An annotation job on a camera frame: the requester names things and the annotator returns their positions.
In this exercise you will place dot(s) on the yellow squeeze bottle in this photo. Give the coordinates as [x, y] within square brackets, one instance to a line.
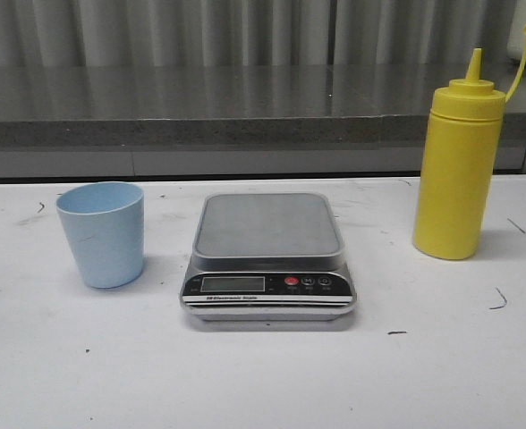
[464, 128]

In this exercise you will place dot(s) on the silver digital kitchen scale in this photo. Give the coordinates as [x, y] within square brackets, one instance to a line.
[265, 257]

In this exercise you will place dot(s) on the light blue plastic cup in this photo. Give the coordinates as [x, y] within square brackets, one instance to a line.
[104, 225]

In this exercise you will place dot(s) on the grey steel counter shelf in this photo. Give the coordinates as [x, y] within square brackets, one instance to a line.
[184, 123]

